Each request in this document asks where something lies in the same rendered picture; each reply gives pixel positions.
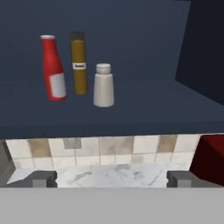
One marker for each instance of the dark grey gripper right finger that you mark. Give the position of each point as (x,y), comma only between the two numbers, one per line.
(180,178)

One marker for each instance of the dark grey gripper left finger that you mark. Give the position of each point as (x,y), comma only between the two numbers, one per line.
(43,178)

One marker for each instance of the white shaker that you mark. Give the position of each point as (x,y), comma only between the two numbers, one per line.
(103,87)

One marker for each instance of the red ketchup bottle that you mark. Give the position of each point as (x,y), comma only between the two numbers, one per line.
(52,68)

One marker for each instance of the yellow turmeric spice jar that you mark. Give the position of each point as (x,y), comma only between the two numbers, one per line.
(78,64)

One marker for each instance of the dark blue open cabinet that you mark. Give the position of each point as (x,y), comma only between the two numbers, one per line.
(122,58)

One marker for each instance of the dark red appliance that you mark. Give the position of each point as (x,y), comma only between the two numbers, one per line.
(209,159)

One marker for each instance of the grey wall socket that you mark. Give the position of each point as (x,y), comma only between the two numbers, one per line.
(72,143)

